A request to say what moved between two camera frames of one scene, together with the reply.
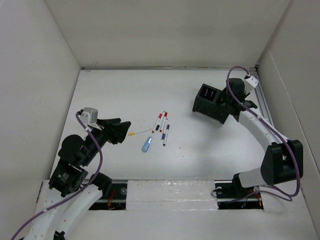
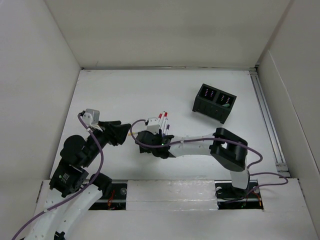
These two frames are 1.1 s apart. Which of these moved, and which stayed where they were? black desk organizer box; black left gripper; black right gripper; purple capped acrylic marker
Moved: black right gripper
Stayed: black desk organizer box; purple capped acrylic marker; black left gripper
